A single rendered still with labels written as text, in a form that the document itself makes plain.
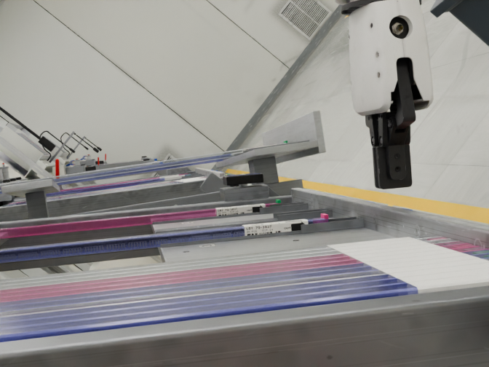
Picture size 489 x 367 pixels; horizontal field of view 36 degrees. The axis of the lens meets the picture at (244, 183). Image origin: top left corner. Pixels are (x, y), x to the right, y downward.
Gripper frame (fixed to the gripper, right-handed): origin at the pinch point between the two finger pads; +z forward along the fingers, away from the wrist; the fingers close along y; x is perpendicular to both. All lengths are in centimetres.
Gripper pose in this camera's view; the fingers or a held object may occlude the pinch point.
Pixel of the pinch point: (391, 167)
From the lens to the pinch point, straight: 73.0
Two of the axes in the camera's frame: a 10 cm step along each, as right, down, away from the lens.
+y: -1.6, -0.4, 9.9
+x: -9.8, 0.9, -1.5
